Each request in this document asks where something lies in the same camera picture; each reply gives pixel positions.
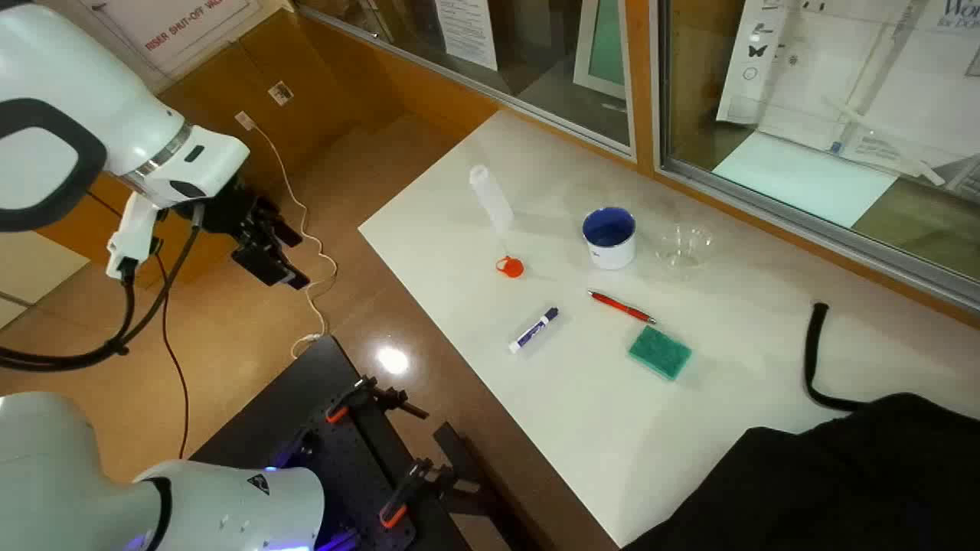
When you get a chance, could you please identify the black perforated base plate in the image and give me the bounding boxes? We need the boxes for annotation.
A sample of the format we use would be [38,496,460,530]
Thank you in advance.
[189,335,484,551]

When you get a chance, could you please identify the white butterfly poster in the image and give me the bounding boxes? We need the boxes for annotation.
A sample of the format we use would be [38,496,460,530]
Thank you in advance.
[713,0,798,129]

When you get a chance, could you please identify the thin white cable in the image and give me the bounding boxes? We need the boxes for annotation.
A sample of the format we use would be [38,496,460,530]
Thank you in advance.
[237,109,342,361]

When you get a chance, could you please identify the white cup with blue inside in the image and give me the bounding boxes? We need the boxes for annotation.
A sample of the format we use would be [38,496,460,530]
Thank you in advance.
[578,204,640,274]

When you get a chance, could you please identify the clear glass bowl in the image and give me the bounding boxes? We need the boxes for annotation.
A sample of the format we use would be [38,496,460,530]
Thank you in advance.
[655,216,717,270]

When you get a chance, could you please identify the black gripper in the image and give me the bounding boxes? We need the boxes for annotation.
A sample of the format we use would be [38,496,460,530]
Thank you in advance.
[189,181,314,294]

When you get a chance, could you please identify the white framed green panel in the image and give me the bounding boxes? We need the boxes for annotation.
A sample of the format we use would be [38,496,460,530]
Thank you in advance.
[569,0,627,102]

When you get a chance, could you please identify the green sponge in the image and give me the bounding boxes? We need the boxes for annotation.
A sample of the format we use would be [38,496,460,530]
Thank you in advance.
[626,322,695,383]

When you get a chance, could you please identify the red pen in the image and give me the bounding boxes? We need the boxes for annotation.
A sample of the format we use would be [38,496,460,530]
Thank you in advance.
[587,287,655,327]

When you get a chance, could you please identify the white wall notice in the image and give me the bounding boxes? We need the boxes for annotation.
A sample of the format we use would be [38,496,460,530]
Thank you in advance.
[85,0,259,68]

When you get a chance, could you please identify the white marker with blue cap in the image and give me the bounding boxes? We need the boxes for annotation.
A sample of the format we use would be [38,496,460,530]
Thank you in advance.
[506,304,563,359]

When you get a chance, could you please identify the white printed paper sheet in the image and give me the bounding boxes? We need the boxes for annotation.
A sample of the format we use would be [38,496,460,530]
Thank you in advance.
[433,0,504,74]

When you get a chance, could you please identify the black cloth bag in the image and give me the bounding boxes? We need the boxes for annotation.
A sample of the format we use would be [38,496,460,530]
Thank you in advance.
[621,299,980,551]

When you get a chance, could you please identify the black orange clamp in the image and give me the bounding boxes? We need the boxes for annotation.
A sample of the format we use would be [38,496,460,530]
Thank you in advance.
[378,457,465,533]
[323,373,433,430]

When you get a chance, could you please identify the clear plastic bottle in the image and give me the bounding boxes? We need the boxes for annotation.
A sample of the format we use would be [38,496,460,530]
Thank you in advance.
[465,162,521,247]

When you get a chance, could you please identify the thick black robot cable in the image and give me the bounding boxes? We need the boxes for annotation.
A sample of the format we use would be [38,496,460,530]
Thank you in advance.
[0,219,205,373]

